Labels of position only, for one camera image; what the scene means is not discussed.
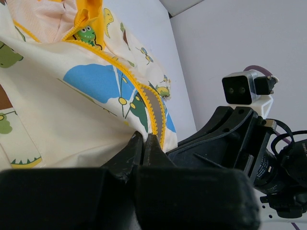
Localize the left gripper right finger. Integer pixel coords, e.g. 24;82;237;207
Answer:
138;135;260;230

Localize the cream dinosaur print hooded jacket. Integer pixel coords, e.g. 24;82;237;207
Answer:
0;0;177;170

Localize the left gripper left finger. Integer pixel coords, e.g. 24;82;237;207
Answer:
0;130;144;230

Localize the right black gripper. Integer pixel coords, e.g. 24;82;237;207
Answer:
167;106;277;183

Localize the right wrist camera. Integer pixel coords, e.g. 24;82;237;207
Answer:
222;65;279;118

